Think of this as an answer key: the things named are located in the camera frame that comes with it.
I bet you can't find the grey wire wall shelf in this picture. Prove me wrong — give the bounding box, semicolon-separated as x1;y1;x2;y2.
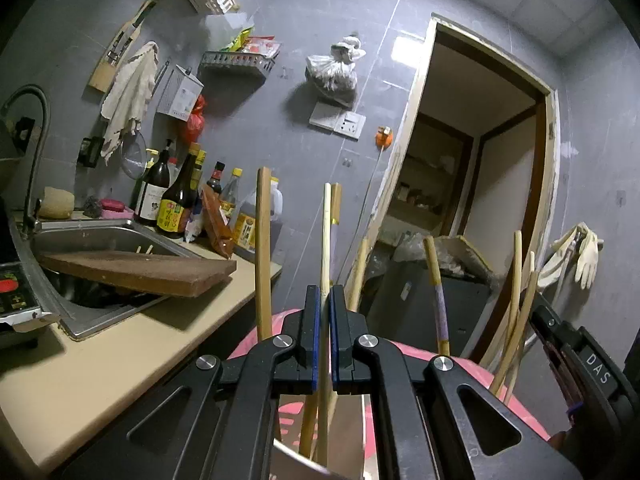
198;50;275;80

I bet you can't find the red plastic bag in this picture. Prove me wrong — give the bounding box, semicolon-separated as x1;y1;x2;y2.
186;94;207;143

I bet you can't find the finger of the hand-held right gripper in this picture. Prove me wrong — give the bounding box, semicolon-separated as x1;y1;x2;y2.
530;294;567;347

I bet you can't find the brown flat packet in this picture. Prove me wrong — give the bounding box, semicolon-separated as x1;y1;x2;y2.
200;185;236;260

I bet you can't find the folded cardboard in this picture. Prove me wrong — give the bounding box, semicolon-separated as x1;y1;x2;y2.
440;234;498;286

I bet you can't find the translucent white plastic bag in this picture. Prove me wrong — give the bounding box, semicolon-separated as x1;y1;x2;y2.
205;10;256;41

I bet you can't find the wooden chopstick with purple band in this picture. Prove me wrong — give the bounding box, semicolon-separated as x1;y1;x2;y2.
423;236;452;357

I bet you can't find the plastic bag of garlic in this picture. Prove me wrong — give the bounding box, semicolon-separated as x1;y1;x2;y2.
305;35;364;100

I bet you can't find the pink plastic basket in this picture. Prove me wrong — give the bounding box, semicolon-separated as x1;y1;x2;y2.
274;394;321;461

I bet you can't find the red seasoning packet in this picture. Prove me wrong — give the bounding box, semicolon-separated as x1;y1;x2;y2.
245;35;282;61

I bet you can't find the cream hanging towel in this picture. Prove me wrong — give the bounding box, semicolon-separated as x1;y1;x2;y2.
100;41;160;165

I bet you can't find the wooden storage shelf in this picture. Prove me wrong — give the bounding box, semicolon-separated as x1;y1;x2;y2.
387;115;473;233

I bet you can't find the cream rubber glove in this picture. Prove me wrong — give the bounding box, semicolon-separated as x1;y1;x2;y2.
537;225;583;288
575;225;605;290

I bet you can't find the large cooking oil jug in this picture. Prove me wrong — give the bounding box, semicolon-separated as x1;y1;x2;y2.
232;175;283;253

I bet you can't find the induction cooker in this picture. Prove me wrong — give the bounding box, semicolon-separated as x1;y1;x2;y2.
0;197;61;351

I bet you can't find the wooden chopping board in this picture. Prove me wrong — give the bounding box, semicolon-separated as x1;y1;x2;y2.
39;251;238;298

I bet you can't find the dark bottle with white label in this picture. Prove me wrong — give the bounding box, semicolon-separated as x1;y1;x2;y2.
135;139;173;226

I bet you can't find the metal mesh strainer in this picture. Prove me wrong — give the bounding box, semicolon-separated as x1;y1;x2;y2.
121;130;148;180

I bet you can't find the wooden wall knife rack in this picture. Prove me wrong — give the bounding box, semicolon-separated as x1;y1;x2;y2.
89;0;170;93

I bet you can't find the white blue packet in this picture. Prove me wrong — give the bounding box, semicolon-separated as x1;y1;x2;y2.
185;207;207;243

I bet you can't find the plain wooden chopstick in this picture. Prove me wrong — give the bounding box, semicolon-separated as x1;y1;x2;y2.
348;237;370;312
256;167;274;340

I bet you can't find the black wall bracket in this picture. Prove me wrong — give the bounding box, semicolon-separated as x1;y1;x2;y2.
12;117;37;153

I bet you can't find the pink soap dish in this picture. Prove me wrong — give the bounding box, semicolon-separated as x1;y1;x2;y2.
100;197;135;220

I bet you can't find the crumpled clear plastic bag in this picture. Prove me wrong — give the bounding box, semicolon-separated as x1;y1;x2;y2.
392;232;451;267

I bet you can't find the clear bottle with yellow cap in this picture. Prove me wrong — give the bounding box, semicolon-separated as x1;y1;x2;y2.
219;167;243;216

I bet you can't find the black curved faucet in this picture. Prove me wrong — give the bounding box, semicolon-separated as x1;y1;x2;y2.
0;85;52;233

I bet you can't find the person's right hand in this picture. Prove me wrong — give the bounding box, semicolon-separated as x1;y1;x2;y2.
546;430;576;457

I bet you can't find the black wall hook holder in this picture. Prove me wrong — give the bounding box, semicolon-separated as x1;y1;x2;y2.
78;136;104;168

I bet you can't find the pink checked cloth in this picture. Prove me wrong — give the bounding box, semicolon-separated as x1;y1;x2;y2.
227;310;551;441

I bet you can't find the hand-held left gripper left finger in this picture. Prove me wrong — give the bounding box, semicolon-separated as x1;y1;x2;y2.
62;285;321;480

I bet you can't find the yellow green packet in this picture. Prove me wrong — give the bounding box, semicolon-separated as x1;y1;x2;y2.
220;27;253;53

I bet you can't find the metal chopstick holder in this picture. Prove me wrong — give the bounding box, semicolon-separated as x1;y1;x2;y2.
272;394;366;480

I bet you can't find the stainless steel sink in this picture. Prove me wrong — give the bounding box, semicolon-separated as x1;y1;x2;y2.
10;217;211;343

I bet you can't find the metal box grater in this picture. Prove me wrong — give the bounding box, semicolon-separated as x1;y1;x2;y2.
156;62;205;122

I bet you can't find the yellow sponge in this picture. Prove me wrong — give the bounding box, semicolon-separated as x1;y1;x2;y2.
40;186;75;220

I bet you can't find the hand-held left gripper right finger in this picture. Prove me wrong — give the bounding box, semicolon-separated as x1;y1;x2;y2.
329;285;583;480

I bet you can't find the wooden door frame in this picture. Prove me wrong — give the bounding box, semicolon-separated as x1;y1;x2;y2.
350;14;560;361

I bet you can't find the dark soy sauce bottle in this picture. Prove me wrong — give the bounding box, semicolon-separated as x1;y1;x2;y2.
156;142;201;240

